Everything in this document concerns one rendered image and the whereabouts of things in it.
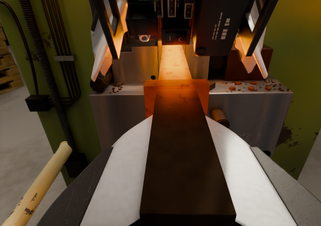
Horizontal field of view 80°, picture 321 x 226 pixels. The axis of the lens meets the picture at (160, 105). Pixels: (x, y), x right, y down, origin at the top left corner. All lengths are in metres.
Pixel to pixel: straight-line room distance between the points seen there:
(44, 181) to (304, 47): 0.79
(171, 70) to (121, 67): 0.24
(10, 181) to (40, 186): 1.12
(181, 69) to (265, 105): 0.26
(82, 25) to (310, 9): 0.56
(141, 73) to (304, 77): 0.46
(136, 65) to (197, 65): 0.13
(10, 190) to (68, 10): 1.35
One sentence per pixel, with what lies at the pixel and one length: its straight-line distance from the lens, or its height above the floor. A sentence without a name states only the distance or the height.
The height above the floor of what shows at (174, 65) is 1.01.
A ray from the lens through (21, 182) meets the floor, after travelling 1.71.
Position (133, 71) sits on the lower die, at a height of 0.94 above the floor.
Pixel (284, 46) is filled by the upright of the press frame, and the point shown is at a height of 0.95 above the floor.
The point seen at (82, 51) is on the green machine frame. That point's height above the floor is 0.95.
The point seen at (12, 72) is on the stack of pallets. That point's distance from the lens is 3.45.
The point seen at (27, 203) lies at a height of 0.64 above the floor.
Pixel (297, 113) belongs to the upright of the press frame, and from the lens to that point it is 0.73.
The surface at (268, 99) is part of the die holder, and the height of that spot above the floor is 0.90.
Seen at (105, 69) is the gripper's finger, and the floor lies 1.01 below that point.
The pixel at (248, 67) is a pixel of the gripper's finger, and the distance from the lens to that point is 0.21.
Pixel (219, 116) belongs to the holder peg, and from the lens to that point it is 0.36.
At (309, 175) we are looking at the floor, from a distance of 1.70.
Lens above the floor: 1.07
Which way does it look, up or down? 29 degrees down
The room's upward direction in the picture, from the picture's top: 2 degrees counter-clockwise
